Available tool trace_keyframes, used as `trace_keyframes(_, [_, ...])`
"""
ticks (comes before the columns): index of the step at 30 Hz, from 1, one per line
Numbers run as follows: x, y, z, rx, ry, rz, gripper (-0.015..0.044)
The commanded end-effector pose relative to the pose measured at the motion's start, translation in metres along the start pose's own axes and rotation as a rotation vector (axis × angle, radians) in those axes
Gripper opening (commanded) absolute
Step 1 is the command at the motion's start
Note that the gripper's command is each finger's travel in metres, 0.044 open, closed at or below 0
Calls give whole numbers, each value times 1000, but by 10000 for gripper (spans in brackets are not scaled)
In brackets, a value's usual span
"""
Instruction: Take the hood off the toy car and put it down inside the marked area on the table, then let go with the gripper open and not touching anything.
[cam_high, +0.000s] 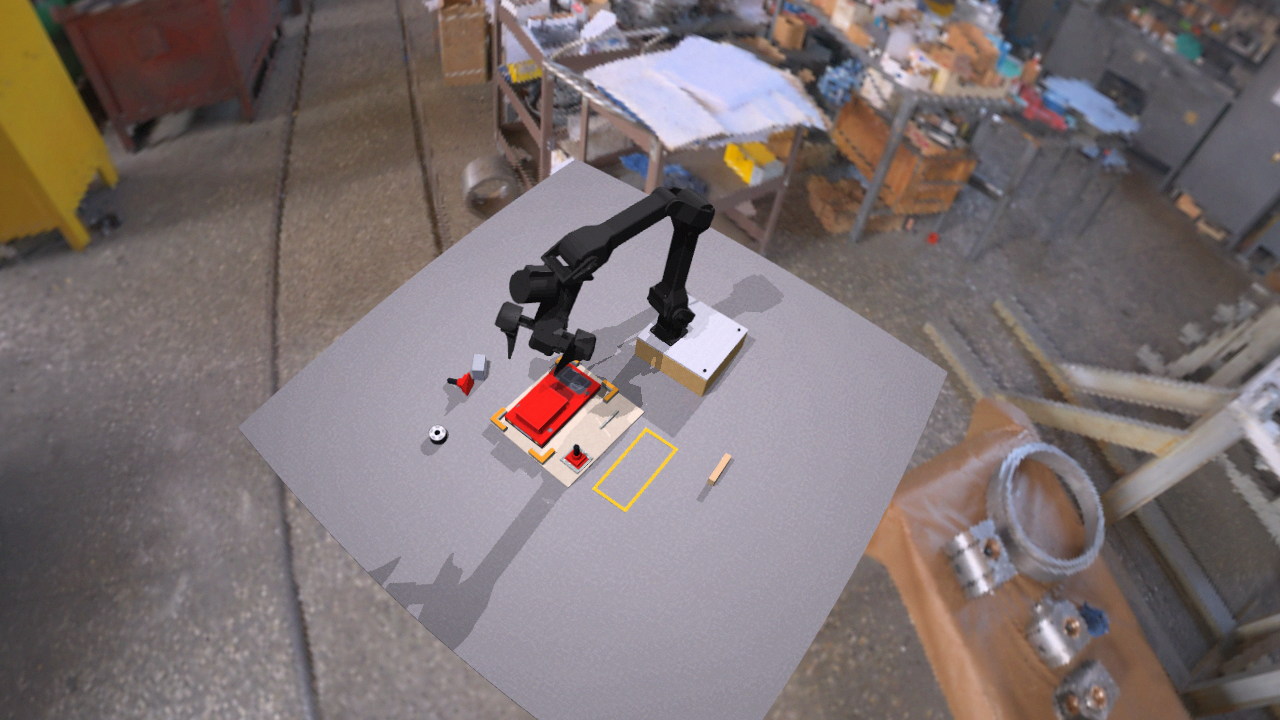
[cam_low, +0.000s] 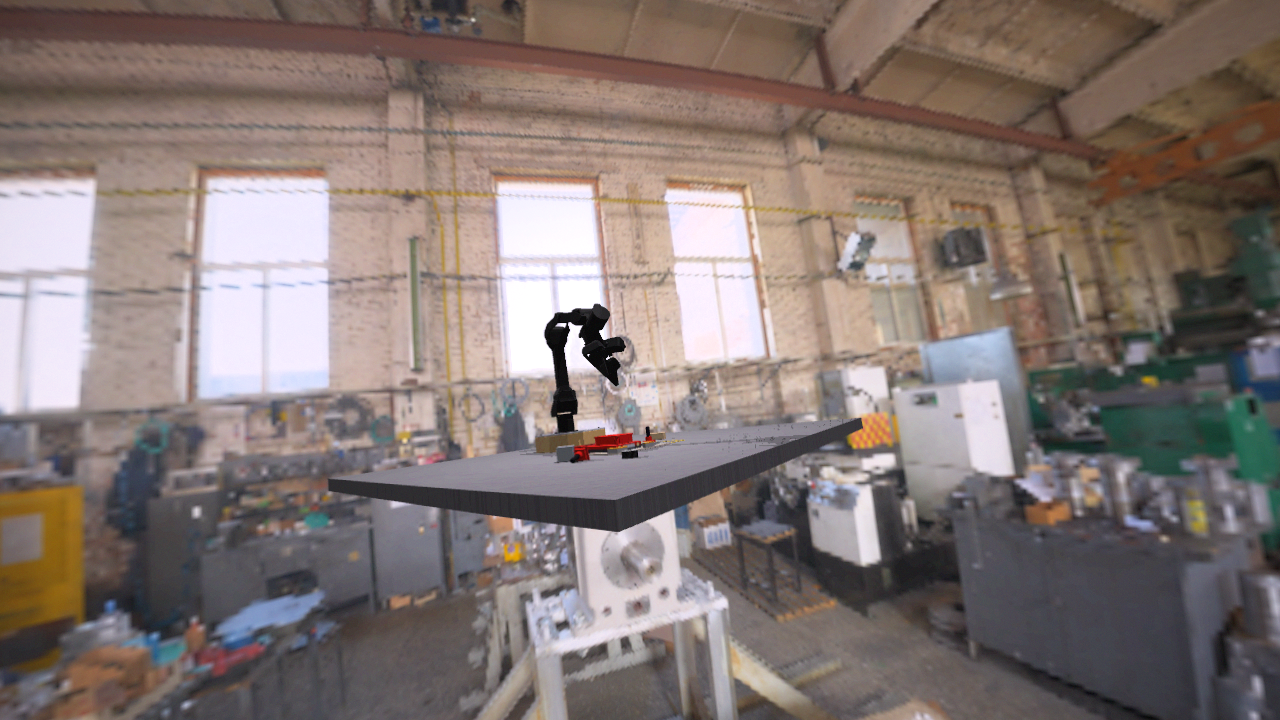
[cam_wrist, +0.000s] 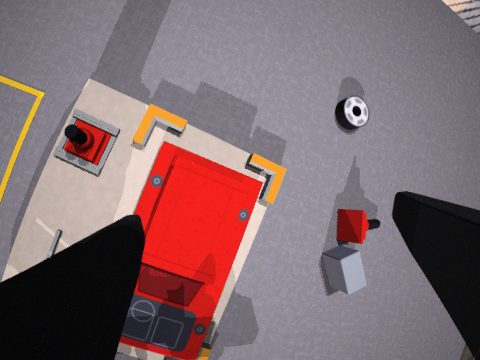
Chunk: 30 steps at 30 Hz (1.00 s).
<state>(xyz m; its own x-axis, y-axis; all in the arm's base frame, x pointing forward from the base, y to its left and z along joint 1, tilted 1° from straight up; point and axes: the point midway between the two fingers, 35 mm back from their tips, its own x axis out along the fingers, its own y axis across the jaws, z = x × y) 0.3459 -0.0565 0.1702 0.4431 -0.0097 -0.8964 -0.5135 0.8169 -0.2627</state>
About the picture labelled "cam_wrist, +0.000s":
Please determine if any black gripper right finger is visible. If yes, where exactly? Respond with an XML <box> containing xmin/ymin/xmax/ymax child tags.
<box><xmin>392</xmin><ymin>191</ymin><xmax>480</xmax><ymax>360</ymax></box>

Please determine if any small black toy tyre with white wheel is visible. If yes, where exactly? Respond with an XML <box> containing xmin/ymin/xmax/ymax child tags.
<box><xmin>335</xmin><ymin>96</ymin><xmax>369</xmax><ymax>131</ymax></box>

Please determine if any yellow rectangular outline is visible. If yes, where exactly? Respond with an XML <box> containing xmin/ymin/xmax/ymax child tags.
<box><xmin>0</xmin><ymin>76</ymin><xmax>45</xmax><ymax>203</ymax></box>

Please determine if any grey cube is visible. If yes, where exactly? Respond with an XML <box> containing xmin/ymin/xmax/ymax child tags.
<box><xmin>323</xmin><ymin>245</ymin><xmax>367</xmax><ymax>295</ymax></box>

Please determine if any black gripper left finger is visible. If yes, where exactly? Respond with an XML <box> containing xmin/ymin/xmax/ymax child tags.
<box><xmin>0</xmin><ymin>215</ymin><xmax>145</xmax><ymax>360</ymax></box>

